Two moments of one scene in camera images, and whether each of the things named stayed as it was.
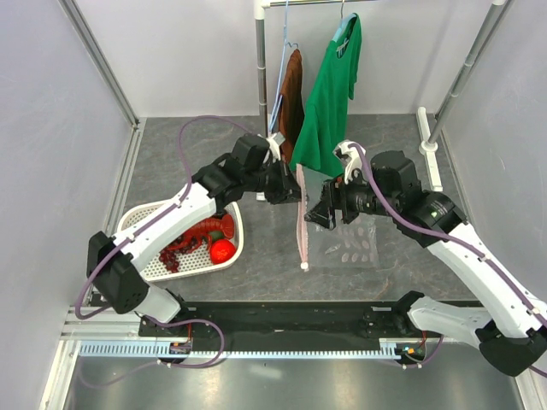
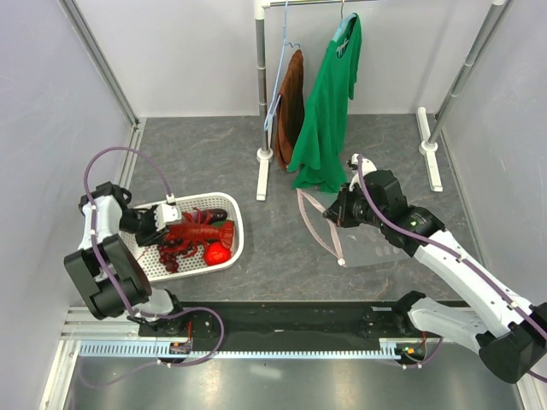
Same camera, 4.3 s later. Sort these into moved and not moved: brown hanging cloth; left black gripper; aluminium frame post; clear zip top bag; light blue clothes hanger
Moved: left black gripper; clear zip top bag
Not moved: brown hanging cloth; light blue clothes hanger; aluminium frame post
